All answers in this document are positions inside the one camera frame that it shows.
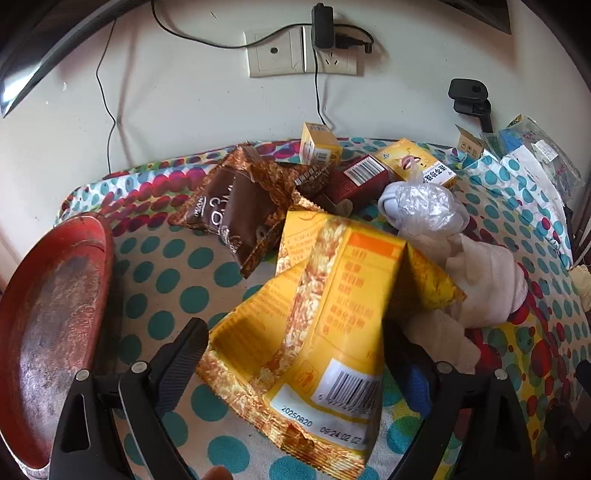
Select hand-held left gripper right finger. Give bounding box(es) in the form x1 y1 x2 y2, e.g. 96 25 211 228
383 318 536 480

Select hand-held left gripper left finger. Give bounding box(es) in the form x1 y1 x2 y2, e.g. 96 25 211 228
48 318 211 480

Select yellow snack packet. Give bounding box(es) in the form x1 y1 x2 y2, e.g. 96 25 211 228
196 210 467 472

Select red round tray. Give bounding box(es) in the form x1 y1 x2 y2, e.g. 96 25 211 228
0 211 116 476

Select dark red box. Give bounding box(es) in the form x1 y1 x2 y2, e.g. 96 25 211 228
323 154 391 215

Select dark brown snack packet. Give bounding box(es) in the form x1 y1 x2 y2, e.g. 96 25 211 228
294 161 334 200

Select tall yellow box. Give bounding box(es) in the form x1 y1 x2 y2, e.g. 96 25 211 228
300 122 342 165

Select polka-dot tablecloth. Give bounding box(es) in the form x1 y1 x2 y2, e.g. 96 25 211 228
53 136 591 480

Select clear plastic bag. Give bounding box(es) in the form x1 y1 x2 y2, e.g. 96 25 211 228
379 164 469 232

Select yellow cartoon medicine box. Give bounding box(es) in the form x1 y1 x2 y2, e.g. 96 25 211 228
374 138 458 188

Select small cardboard box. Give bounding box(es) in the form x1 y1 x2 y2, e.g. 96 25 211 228
455 124 489 160

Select clear plastic packets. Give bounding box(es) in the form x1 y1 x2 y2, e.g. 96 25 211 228
480 114 585 199

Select white coaxial outlet plate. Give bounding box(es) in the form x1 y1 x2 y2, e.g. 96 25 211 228
244 27 306 78

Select white power socket plate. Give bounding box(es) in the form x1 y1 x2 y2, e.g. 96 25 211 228
302 25 365 77

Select black clamp mount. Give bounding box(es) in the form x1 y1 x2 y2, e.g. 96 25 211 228
449 78 495 132

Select thin black hanging cable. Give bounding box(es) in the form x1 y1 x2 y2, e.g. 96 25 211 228
95 18 119 174

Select black adapter cable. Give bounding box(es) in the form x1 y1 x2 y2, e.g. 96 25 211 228
313 46 336 131

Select black curved cable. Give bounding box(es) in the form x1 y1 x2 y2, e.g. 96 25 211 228
150 0 319 51

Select black plug with short cable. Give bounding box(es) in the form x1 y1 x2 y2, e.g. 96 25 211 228
332 25 375 54

